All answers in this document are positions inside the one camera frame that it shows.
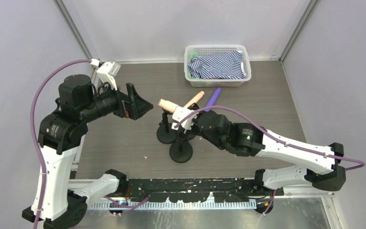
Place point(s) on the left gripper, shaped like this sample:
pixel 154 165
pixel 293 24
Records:
pixel 127 103

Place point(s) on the black stand left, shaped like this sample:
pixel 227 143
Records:
pixel 165 134

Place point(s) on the black stand middle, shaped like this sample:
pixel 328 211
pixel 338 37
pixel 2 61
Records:
pixel 190 134

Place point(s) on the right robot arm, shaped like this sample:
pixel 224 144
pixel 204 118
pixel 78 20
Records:
pixel 311 164

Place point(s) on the peach microphone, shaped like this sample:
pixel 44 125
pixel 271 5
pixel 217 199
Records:
pixel 167 105
pixel 195 99

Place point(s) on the green cloth item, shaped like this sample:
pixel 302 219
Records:
pixel 193 55

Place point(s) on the black stand front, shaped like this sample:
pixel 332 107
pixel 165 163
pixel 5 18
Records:
pixel 181 150

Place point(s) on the blue striped cloth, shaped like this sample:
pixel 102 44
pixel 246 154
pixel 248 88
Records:
pixel 221 66

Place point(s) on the purple microphone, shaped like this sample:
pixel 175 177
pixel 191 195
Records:
pixel 214 97

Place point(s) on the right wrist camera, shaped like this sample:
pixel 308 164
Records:
pixel 179 114

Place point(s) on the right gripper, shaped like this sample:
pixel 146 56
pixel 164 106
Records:
pixel 197 119

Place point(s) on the white plastic basket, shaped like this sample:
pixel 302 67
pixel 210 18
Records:
pixel 204 50

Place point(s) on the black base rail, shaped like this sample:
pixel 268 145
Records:
pixel 200 194

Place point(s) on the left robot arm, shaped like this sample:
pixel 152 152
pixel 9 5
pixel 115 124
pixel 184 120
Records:
pixel 59 137

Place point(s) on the black stand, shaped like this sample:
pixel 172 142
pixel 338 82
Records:
pixel 165 134
pixel 190 134
pixel 181 150

